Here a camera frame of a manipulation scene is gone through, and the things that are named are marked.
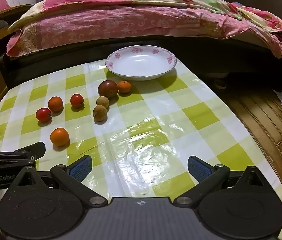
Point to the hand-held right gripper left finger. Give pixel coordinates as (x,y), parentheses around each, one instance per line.
(81,168)

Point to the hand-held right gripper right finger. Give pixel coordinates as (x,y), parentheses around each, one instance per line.
(198,168)

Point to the large orange kumquat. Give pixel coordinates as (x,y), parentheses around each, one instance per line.
(59,136)

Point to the red cherry tomato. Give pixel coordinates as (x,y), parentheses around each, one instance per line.
(43,115)
(77,100)

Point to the brown longan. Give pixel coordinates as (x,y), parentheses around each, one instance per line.
(99,113)
(102,101)

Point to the orange-red cherry tomato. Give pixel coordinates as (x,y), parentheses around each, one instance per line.
(55,104)

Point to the dark purple plum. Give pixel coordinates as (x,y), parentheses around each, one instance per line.
(108,88)

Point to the small mandarin with green stem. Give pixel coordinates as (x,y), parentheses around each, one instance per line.
(124,86)

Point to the white plate with pink flowers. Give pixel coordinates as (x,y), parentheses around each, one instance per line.
(142,63)

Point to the green checkered tablecloth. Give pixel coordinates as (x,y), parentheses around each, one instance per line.
(141,130)

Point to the white shoe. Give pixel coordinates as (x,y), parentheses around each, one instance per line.
(220,82)

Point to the pink floral blanket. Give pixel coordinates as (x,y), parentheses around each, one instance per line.
(106,22)

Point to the dark bed frame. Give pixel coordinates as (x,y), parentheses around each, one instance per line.
(68,57)

